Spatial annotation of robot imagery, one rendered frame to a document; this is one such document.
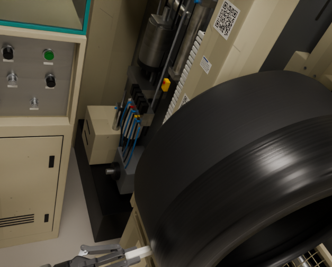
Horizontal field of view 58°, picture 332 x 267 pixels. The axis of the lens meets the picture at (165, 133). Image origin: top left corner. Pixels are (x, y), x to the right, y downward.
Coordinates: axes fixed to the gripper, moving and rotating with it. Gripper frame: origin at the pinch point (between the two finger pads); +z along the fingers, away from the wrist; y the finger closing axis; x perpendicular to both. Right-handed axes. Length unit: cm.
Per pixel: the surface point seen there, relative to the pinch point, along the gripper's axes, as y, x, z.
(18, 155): 61, 20, -31
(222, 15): 34, -43, 32
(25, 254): 55, 93, -47
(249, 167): -5.8, -35.8, 17.6
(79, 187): 95, 101, -13
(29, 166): 61, 28, -29
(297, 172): -9.6, -36.6, 24.3
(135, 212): 22.1, 20.7, 5.7
